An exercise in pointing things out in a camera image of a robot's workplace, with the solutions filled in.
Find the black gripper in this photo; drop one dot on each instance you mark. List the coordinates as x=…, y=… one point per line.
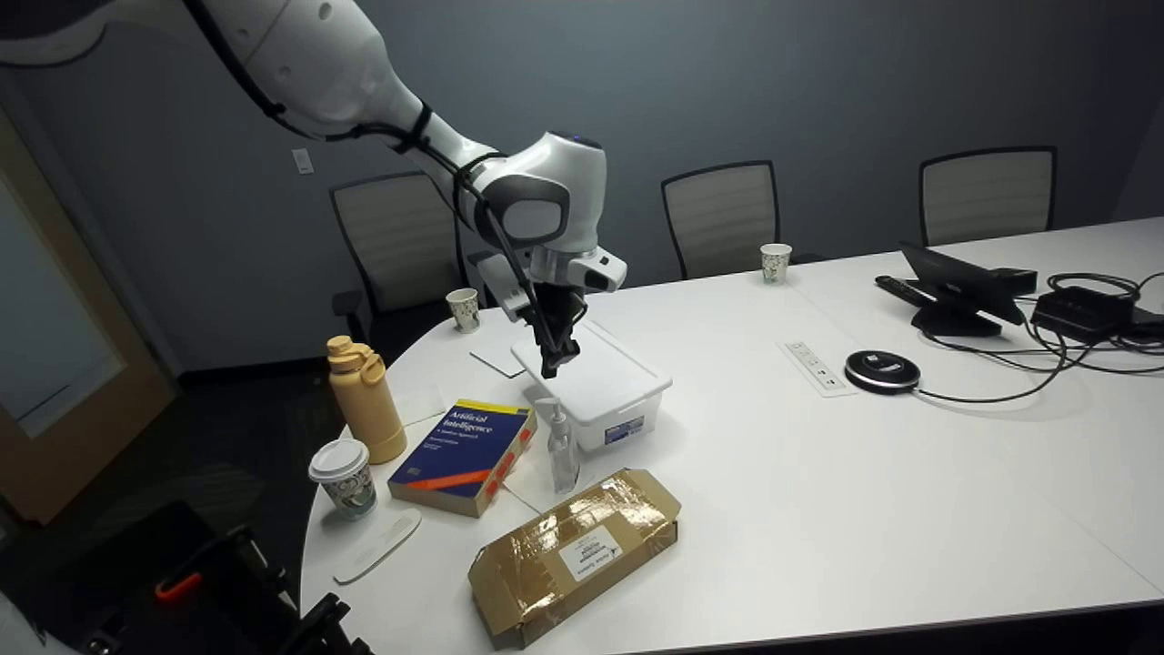
x=558, y=314

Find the clear spray bottle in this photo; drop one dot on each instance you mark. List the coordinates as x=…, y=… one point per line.
x=564, y=457

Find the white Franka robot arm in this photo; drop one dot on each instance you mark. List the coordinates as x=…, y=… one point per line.
x=313, y=58

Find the tan water bottle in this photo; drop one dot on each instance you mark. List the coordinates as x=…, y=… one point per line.
x=370, y=412

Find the white lidded plastic container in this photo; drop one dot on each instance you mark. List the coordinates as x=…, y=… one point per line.
x=601, y=384

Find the white notepad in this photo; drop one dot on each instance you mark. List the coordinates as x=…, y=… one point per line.
x=495, y=361

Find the patterned paper cup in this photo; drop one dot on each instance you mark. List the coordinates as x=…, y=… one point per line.
x=464, y=310
x=776, y=263

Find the blue and yellow book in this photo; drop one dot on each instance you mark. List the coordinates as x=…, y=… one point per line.
x=461, y=457

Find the taped cardboard box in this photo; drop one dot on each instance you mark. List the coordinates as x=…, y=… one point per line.
x=569, y=559

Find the mesh office chair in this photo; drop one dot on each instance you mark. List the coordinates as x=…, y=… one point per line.
x=723, y=220
x=986, y=194
x=393, y=239

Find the coffee cup with white lid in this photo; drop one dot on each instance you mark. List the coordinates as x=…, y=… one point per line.
x=347, y=476

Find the white rounded flat sheet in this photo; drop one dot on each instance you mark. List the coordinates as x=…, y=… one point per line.
x=375, y=551

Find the round black speakerphone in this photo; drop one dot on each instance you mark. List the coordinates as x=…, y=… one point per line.
x=881, y=371

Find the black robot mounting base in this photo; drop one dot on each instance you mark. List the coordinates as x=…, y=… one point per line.
x=219, y=612

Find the wooden door with glass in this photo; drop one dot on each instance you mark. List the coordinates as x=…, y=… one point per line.
x=76, y=460

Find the black adapter box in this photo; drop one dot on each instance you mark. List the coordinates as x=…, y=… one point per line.
x=1080, y=314

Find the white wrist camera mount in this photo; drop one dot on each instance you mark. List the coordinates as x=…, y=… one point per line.
x=601, y=271

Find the white wall plate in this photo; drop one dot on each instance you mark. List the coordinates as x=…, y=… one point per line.
x=304, y=162

